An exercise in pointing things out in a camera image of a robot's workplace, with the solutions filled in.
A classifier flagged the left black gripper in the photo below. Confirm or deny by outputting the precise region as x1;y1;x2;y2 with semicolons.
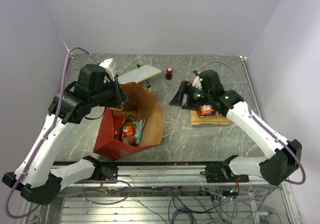
89;76;129;107

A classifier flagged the teal mint candy bag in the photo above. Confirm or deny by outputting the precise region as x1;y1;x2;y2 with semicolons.
131;119;146;146

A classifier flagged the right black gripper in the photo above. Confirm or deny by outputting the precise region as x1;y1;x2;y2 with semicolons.
169;81;212;111

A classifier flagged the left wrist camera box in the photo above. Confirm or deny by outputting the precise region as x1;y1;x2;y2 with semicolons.
99;58;117;77

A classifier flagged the aluminium rail frame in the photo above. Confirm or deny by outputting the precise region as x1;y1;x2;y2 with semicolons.
24;162;302;223

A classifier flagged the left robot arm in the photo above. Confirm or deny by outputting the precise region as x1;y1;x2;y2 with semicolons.
2;64;128;205

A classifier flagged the brown kettle chips bag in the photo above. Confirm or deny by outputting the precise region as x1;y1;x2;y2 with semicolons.
190;110;231;126

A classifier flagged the red snack packet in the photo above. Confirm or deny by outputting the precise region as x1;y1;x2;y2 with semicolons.
113;114;126;140

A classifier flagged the red black stamp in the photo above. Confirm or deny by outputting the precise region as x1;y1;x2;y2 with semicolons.
165;67;173;80

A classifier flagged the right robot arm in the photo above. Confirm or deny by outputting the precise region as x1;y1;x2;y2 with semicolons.
170;70;302;186

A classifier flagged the red paper bag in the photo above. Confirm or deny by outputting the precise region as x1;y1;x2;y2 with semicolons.
93;82;166;161

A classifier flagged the orange Foxs fruits candy bag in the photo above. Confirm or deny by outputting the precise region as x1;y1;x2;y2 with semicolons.
197;105;218;118

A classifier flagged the yellow M&Ms bag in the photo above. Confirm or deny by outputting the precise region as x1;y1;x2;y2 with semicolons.
113;109;138;121

